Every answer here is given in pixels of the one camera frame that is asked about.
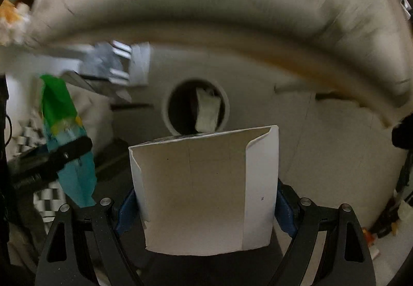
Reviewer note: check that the black and white checkered cloth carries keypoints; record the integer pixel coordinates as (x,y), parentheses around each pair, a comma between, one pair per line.
(48,202)

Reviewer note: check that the dark hanging clothing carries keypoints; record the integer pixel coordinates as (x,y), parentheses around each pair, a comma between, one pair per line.
(403,134)

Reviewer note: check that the yellow plastic bag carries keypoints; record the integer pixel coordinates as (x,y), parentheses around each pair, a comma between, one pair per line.
(13,13)

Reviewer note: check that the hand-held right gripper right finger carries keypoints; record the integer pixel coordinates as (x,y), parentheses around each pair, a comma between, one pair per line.
(285,208)

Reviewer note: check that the round grey trash bin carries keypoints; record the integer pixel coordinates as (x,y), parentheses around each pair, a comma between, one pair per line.
(180,105)

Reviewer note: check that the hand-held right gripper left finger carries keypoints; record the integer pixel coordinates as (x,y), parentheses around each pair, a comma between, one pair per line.
(124,212)

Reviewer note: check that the green and blue packet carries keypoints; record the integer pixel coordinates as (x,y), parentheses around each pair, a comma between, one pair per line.
(53,105)

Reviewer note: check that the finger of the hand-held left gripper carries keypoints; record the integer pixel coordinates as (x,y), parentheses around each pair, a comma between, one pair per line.
(69,150)

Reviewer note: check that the long white box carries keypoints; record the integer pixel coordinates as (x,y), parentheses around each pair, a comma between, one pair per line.
(200,189)

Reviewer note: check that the pile of white papers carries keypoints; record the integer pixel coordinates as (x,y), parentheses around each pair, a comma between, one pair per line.
(122,60)

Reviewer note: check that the white fabric bag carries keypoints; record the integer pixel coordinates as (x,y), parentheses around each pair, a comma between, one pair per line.
(93,105)

